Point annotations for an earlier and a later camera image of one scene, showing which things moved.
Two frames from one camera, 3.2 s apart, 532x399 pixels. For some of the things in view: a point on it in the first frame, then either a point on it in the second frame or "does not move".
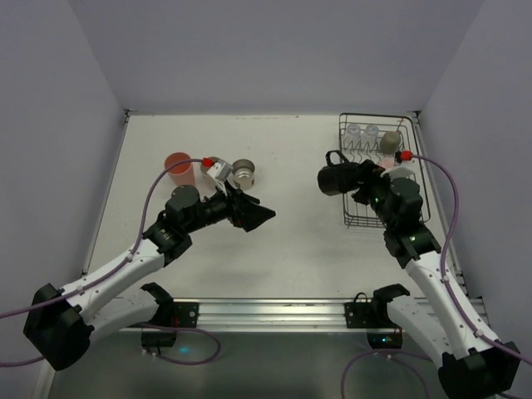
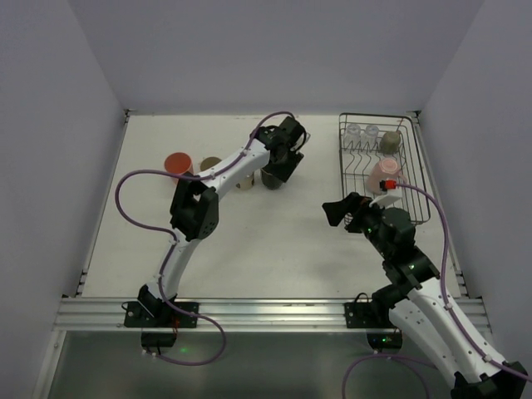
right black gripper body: [365, 183] -> [355, 214]
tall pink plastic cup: [181, 174] does not move
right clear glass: [369, 138] does not move
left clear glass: [352, 137] does not move
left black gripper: [238, 207] -> [287, 165]
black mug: [338, 178] -> [270, 181]
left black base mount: [178, 314] does not move
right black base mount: [376, 315] does not move
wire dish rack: [390, 142] does not move
